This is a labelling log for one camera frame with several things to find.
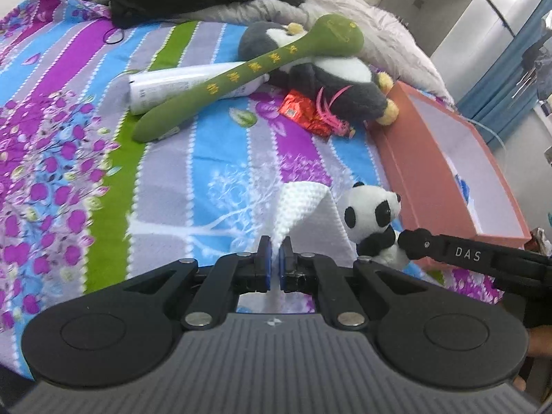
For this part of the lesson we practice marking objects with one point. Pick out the white waffle cloth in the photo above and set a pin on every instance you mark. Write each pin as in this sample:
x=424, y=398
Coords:
x=310, y=220

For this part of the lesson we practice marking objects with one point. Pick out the pale grey quilt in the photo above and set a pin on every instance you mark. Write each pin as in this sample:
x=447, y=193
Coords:
x=388, y=39

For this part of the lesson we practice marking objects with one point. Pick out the grey penguin plush toy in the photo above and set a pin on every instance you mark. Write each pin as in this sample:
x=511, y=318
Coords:
x=358, y=95

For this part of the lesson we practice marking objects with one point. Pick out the floral striped bedsheet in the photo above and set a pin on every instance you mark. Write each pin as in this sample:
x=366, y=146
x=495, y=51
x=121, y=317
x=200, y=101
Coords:
x=64, y=159

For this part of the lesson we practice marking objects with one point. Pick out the orange cardboard box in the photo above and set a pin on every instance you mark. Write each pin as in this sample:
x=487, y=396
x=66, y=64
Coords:
x=414, y=172

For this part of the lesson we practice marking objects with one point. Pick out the white tube bottle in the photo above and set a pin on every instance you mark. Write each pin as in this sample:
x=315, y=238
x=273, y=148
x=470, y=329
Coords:
x=159, y=86

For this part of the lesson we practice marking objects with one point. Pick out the blue tissue packet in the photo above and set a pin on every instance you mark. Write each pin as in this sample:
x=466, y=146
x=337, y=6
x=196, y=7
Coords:
x=463, y=187

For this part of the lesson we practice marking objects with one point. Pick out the red snack packet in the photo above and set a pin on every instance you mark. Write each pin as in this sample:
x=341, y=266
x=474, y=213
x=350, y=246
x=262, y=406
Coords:
x=302, y=110

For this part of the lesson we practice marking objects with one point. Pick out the blue curtain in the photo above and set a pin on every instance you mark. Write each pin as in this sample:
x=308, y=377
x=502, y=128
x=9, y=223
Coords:
x=496, y=95

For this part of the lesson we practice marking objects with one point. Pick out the grey wardrobe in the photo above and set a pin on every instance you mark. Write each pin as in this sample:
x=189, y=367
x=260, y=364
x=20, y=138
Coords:
x=465, y=13

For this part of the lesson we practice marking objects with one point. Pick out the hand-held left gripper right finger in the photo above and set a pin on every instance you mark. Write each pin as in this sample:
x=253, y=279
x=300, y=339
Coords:
x=283, y=263

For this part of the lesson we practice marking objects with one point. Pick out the pink feather tassel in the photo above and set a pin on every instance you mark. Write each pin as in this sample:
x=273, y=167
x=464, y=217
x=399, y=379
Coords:
x=321, y=103

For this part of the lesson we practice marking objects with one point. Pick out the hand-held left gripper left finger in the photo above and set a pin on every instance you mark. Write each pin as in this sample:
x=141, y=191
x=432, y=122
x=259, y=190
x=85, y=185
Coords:
x=267, y=263

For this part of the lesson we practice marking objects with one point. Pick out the dark hanging jacket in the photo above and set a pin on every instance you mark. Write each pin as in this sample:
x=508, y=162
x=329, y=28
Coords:
x=537, y=58

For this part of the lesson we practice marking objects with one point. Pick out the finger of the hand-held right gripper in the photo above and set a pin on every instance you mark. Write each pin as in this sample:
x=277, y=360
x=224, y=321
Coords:
x=448, y=250
x=530, y=287

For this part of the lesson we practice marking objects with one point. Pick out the green plush massage stick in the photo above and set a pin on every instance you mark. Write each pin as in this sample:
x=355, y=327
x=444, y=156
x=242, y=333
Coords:
x=241, y=73

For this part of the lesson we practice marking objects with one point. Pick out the person's right hand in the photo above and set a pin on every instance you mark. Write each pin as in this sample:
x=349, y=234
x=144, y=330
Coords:
x=541, y=343

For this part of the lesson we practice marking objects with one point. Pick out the small panda plush toy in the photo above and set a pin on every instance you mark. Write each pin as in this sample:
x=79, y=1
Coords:
x=366, y=207

